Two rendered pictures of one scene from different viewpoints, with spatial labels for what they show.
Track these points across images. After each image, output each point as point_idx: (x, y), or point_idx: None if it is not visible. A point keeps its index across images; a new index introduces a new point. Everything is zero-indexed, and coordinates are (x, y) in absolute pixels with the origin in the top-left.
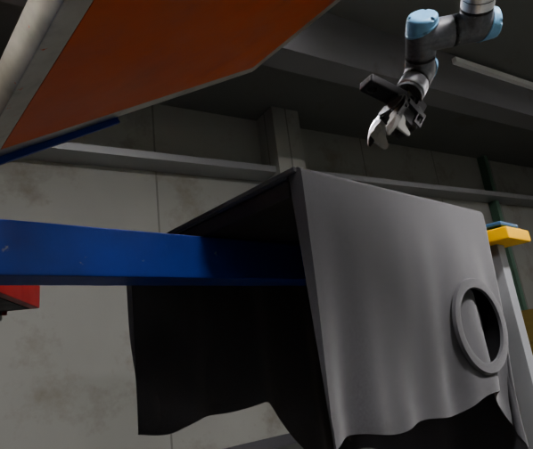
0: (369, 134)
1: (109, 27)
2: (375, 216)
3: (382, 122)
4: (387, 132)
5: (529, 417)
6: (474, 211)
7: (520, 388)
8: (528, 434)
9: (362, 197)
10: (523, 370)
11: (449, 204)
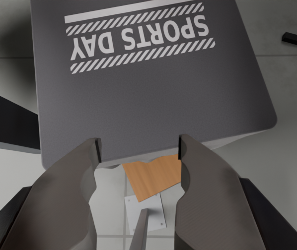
0: (194, 145)
1: None
2: None
3: (174, 239)
4: (94, 137)
5: (138, 236)
6: (40, 148)
7: (139, 242)
8: (142, 233)
9: None
10: (132, 247)
11: (37, 104)
